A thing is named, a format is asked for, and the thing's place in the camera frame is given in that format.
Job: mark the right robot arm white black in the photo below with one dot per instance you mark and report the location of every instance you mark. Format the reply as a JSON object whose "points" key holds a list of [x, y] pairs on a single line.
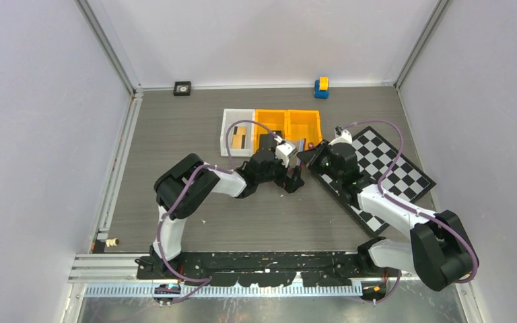
{"points": [[438, 250]]}

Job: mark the empty orange bin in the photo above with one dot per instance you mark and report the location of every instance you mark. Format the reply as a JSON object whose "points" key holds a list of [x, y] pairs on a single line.
{"points": [[304, 124]]}

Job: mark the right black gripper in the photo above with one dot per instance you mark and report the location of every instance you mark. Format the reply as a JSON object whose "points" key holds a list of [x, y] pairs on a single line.
{"points": [[311, 157]]}

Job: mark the aluminium rail frame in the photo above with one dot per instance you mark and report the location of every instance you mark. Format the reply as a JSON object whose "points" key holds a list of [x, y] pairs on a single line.
{"points": [[115, 275]]}

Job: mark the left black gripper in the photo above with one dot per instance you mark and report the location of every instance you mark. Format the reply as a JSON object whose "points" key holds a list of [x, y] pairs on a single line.
{"points": [[289, 185]]}

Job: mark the small beige spool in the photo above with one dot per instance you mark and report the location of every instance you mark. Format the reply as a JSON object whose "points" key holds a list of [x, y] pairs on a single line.
{"points": [[109, 243]]}

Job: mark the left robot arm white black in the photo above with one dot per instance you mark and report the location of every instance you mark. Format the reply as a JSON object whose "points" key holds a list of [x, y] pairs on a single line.
{"points": [[184, 187]]}

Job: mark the black white checkerboard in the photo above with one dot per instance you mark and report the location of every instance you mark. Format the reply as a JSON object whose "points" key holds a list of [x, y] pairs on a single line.
{"points": [[374, 154]]}

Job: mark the white plastic bin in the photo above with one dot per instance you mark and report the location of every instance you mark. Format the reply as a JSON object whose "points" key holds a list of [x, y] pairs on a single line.
{"points": [[230, 119]]}

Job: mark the small black square box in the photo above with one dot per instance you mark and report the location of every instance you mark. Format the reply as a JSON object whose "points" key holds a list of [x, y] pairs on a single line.
{"points": [[182, 88]]}

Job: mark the blue yellow toy block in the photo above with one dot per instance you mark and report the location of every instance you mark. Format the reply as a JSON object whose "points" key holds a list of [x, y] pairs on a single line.
{"points": [[321, 88]]}

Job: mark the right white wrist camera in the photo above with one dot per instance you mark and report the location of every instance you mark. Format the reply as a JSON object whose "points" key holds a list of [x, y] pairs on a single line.
{"points": [[342, 136]]}

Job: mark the dark grey credit card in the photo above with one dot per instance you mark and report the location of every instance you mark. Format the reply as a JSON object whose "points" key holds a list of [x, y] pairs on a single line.
{"points": [[267, 140]]}

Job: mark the orange bin with cards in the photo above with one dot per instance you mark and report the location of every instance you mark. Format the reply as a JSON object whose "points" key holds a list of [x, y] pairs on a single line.
{"points": [[275, 120]]}

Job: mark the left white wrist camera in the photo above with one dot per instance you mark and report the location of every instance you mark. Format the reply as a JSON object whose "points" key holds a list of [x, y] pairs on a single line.
{"points": [[285, 150]]}

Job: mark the orange gold credit card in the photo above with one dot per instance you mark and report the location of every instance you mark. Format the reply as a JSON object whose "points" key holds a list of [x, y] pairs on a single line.
{"points": [[239, 131]]}

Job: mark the red card holder wallet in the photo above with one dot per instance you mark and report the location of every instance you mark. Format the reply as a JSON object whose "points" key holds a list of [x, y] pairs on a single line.
{"points": [[301, 145]]}

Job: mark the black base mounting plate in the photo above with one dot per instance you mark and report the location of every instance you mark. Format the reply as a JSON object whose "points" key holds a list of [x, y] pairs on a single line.
{"points": [[262, 269]]}

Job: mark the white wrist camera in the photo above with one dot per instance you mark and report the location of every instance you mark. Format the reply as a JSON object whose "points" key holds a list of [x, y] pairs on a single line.
{"points": [[285, 150], [342, 136]]}

